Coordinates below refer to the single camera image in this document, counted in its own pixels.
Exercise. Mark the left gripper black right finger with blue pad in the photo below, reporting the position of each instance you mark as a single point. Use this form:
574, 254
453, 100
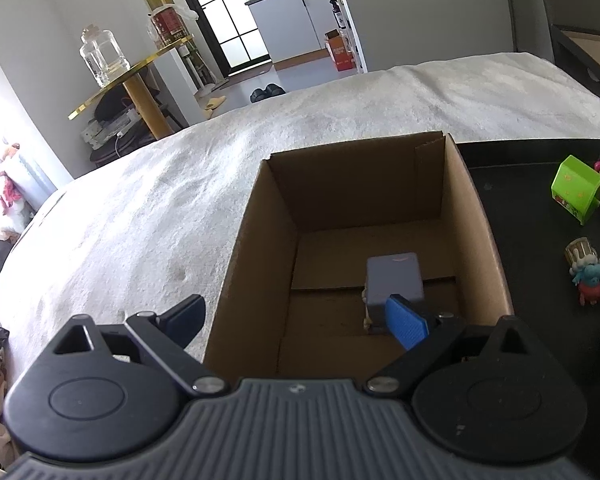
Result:
444, 346

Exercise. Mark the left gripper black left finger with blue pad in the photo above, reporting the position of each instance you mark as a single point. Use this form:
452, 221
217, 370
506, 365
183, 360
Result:
143, 357

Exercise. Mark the grey-blue toy block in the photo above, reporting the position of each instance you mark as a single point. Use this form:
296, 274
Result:
397, 274

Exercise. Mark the blue pig figure toy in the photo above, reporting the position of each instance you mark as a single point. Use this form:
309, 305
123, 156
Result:
587, 280

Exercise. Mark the striped cup toy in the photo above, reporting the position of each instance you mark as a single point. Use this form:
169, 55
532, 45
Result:
580, 252

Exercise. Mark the white fluffy blanket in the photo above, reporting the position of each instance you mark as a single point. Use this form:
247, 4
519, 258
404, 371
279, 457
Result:
145, 232

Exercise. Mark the brown cardboard box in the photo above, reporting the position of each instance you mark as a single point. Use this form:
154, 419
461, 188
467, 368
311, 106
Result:
291, 304

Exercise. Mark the black shallow tray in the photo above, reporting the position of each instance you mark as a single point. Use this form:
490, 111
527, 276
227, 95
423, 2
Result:
531, 231

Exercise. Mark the pile of clothes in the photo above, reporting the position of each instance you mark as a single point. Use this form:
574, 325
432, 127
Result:
15, 211

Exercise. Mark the white power strip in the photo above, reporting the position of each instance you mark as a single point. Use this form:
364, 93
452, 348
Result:
96, 135

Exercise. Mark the gold round side table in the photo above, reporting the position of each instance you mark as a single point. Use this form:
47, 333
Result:
139, 94

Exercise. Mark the yellow slipper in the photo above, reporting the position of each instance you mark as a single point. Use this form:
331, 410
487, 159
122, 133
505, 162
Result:
213, 104

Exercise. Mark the black slippers pair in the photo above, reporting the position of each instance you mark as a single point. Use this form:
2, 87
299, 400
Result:
261, 94

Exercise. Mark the clear glass jar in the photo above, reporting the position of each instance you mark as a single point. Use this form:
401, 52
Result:
102, 55

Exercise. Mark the orange cardboard box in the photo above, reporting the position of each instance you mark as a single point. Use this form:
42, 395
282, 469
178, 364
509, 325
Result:
338, 51

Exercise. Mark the red tin can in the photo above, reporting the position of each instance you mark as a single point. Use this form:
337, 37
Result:
168, 24

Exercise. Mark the dark framed corkboard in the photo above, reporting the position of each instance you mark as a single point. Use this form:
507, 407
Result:
577, 52

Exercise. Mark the white kitchen cabinet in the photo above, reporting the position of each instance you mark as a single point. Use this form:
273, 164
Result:
292, 28

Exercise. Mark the spray bottle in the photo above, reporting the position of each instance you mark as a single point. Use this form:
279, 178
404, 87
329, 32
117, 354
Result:
338, 15

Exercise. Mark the black-framed glass door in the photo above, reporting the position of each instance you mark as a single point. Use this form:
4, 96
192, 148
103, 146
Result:
231, 33

